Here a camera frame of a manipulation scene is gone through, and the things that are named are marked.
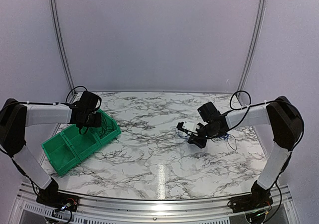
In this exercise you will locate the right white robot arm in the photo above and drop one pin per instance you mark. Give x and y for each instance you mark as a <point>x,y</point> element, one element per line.
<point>287,126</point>

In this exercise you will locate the front aluminium rail base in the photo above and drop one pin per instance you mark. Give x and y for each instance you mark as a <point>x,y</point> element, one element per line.
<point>103,210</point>

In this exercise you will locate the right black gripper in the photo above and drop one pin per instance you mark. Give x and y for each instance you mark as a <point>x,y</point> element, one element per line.
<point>202,144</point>

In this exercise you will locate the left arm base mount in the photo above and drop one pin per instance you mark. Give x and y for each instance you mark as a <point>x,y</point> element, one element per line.
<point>60,200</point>

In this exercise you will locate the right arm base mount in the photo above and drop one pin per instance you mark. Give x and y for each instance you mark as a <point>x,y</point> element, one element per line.
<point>246,203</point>

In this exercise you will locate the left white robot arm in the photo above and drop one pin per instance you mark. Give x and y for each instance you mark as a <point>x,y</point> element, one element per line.
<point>16,116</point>

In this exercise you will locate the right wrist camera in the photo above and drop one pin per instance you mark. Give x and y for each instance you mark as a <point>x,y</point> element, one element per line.
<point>188,127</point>

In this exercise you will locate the right aluminium frame post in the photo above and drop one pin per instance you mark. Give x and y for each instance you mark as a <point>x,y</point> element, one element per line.
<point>253,43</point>

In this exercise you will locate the back aluminium frame rail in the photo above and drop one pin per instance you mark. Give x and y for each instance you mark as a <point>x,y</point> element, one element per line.
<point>164,91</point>

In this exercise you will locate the green three-compartment plastic bin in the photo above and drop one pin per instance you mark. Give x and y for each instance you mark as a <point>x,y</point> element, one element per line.
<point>69,148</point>

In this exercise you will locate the left aluminium frame post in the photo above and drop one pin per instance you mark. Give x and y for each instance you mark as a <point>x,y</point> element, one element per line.
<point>60,45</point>

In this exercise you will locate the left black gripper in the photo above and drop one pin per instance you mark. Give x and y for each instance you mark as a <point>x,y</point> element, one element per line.
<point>97,122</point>

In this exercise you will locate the aluminium frame post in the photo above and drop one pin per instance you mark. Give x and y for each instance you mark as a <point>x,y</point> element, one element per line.
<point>60,45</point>
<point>253,43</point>

